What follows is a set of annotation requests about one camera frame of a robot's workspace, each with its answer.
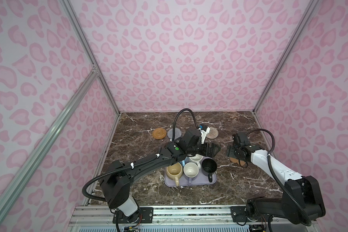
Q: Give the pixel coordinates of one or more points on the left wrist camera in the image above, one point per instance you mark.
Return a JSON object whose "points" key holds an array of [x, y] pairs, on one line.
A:
{"points": [[204, 130]]}

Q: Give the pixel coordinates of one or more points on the black mug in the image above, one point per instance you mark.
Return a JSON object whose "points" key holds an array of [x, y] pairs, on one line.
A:
{"points": [[209, 167]]}

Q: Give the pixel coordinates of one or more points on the aluminium frame strut right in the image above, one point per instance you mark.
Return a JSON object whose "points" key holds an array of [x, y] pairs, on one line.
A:
{"points": [[309, 12]]}

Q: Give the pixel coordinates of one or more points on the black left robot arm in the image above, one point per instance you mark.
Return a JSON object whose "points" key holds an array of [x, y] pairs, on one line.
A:
{"points": [[116, 185]]}

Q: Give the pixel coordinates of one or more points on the aluminium frame struts left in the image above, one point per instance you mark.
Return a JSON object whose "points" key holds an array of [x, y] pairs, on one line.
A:
{"points": [[56, 117]]}

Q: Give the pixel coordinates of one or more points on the brown flower cork coaster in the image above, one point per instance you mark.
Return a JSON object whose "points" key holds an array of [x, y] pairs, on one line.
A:
{"points": [[241, 163]]}

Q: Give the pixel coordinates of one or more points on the lilac white mug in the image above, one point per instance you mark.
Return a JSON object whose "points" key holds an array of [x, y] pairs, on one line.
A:
{"points": [[191, 171]]}

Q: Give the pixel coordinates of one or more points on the lilac plastic tray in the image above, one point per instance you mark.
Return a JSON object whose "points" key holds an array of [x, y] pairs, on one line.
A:
{"points": [[201, 179]]}

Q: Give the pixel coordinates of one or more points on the white speckled mug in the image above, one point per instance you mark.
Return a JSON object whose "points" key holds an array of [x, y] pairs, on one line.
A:
{"points": [[197, 159]]}

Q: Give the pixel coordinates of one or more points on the multicolour braided round coaster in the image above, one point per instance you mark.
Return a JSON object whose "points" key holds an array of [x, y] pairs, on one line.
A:
{"points": [[213, 133]]}

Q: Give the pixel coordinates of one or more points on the grey round coaster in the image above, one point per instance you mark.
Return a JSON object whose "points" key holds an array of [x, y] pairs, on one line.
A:
{"points": [[174, 134]]}

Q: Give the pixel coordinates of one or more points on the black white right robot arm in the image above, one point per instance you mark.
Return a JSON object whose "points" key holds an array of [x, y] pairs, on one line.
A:
{"points": [[301, 201]]}

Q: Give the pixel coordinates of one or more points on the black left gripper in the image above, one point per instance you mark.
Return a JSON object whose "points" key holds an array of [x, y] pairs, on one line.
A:
{"points": [[212, 152]]}

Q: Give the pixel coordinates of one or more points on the woven rattan coaster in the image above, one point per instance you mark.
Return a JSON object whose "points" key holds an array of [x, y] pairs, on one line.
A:
{"points": [[159, 133]]}

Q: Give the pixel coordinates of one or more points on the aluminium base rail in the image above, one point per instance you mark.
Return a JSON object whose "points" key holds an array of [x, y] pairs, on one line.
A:
{"points": [[196, 218]]}

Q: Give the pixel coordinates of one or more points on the yellow beige mug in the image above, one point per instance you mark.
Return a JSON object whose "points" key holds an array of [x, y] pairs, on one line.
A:
{"points": [[174, 173]]}

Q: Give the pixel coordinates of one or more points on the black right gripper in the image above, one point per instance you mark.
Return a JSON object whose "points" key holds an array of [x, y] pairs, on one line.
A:
{"points": [[229, 152]]}

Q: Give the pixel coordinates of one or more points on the light blue mug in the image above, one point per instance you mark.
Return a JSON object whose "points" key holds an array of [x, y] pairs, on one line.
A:
{"points": [[186, 160]]}

